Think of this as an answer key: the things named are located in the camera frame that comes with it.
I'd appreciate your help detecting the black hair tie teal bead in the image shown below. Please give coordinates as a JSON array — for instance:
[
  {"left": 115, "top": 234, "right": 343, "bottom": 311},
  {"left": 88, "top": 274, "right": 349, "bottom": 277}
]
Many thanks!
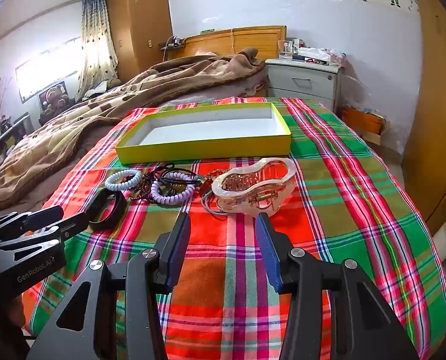
[{"left": 156, "top": 163, "right": 202, "bottom": 188}]

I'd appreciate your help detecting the grey nightstand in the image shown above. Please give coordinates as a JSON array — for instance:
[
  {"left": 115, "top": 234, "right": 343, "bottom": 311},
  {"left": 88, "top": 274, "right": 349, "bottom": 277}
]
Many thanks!
[{"left": 264, "top": 58, "right": 345, "bottom": 111}]

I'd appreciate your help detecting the power strip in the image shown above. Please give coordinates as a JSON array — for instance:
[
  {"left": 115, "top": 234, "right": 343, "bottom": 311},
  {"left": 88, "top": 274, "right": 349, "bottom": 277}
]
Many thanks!
[{"left": 161, "top": 35, "right": 186, "bottom": 50}]

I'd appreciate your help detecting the black band bracelet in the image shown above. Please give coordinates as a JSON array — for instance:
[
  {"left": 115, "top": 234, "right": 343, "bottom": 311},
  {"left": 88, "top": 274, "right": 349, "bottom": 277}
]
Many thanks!
[{"left": 88, "top": 188, "right": 128, "bottom": 232}]

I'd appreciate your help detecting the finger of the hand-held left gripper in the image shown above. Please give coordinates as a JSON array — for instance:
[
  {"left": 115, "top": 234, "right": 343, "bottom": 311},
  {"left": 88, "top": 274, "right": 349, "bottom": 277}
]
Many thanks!
[
  {"left": 0, "top": 213, "right": 92, "bottom": 261},
  {"left": 0, "top": 205, "right": 65, "bottom": 239}
]

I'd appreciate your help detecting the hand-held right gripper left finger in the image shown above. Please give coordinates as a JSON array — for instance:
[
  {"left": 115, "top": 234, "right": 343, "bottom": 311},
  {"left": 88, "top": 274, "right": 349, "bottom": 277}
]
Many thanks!
[{"left": 26, "top": 213, "right": 192, "bottom": 360}]

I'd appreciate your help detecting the black gold beaded hair tie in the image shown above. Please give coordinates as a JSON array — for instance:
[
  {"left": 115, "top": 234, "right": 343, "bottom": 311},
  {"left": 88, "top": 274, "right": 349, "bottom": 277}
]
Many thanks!
[{"left": 130, "top": 172, "right": 160, "bottom": 203}]

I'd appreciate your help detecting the grey thin hair tie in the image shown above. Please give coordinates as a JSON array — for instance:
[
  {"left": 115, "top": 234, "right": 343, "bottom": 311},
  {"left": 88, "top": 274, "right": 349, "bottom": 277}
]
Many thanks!
[{"left": 201, "top": 191, "right": 231, "bottom": 218}]

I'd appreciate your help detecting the plaid cloth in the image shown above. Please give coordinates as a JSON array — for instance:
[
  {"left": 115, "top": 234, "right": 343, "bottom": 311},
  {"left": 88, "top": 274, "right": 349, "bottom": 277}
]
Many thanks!
[{"left": 22, "top": 97, "right": 446, "bottom": 360}]

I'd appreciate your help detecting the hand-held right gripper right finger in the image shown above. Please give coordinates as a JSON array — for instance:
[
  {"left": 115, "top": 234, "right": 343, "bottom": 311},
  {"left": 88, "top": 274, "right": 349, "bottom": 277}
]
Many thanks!
[{"left": 255, "top": 212, "right": 420, "bottom": 360}]

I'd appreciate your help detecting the pale blue spiral hair tie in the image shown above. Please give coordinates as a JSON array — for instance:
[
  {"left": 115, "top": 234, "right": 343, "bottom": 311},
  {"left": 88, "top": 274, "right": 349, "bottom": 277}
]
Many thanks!
[{"left": 105, "top": 169, "right": 143, "bottom": 193}]

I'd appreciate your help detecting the brown printed blanket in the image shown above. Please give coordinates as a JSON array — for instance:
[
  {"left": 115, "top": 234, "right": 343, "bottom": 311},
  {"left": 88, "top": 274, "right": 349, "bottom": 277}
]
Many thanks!
[{"left": 0, "top": 47, "right": 266, "bottom": 211}]

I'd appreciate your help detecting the dotted curtain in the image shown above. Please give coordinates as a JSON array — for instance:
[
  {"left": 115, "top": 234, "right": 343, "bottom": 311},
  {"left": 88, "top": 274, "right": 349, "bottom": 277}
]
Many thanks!
[{"left": 75, "top": 0, "right": 119, "bottom": 100}]

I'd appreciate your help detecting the nightstand clutter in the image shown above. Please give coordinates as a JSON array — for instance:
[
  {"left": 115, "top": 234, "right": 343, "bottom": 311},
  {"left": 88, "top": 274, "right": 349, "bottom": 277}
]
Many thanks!
[{"left": 293, "top": 39, "right": 345, "bottom": 66}]

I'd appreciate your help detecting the orange box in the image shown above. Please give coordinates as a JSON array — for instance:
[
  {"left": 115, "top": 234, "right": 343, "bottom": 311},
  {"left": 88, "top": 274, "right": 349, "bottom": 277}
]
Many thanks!
[{"left": 341, "top": 107, "right": 385, "bottom": 136}]

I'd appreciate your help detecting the wooden headboard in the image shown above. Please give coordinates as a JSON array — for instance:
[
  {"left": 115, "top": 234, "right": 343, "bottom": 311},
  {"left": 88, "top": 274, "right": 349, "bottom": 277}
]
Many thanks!
[{"left": 168, "top": 25, "right": 287, "bottom": 61}]

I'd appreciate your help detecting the window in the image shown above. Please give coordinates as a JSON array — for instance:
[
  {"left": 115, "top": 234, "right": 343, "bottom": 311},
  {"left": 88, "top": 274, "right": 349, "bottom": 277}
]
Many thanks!
[{"left": 15, "top": 50, "right": 81, "bottom": 104}]

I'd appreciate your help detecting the wooden wardrobe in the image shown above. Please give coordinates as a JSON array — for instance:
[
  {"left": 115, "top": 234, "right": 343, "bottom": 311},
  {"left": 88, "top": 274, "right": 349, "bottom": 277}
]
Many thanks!
[
  {"left": 401, "top": 0, "right": 446, "bottom": 226},
  {"left": 107, "top": 0, "right": 173, "bottom": 81}
]

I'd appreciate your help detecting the yellow-green shallow box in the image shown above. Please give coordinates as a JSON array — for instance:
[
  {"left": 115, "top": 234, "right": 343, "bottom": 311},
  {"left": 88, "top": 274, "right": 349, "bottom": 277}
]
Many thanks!
[{"left": 115, "top": 102, "right": 292, "bottom": 166}]

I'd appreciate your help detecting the cluttered shelf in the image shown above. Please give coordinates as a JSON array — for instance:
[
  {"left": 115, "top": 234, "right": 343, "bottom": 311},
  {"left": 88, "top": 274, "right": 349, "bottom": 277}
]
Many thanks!
[{"left": 0, "top": 112, "right": 31, "bottom": 166}]

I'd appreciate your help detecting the white paper roll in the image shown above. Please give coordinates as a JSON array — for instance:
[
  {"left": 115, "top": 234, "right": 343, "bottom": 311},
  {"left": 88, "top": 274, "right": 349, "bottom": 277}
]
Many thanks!
[{"left": 431, "top": 222, "right": 446, "bottom": 259}]

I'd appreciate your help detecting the clear hair claw clip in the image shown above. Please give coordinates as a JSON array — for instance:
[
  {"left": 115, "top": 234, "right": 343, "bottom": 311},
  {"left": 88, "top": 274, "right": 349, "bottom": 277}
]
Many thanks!
[{"left": 211, "top": 157, "right": 296, "bottom": 218}]

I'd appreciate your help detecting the purple spiral hair tie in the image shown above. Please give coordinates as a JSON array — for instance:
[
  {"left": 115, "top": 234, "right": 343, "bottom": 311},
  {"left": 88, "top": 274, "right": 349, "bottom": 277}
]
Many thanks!
[{"left": 150, "top": 172, "right": 194, "bottom": 205}]

